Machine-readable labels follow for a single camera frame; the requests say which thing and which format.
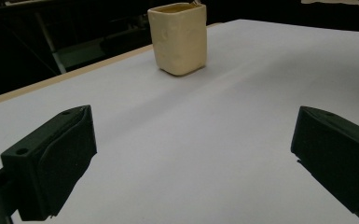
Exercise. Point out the grey metal stand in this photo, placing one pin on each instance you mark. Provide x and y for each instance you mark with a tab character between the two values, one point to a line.
51	43

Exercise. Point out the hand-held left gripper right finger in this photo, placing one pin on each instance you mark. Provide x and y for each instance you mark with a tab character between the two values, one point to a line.
338	158

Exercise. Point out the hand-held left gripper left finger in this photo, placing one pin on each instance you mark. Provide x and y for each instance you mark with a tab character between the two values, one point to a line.
56	158

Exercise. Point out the cream square cup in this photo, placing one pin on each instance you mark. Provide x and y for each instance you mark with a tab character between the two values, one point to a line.
180	40

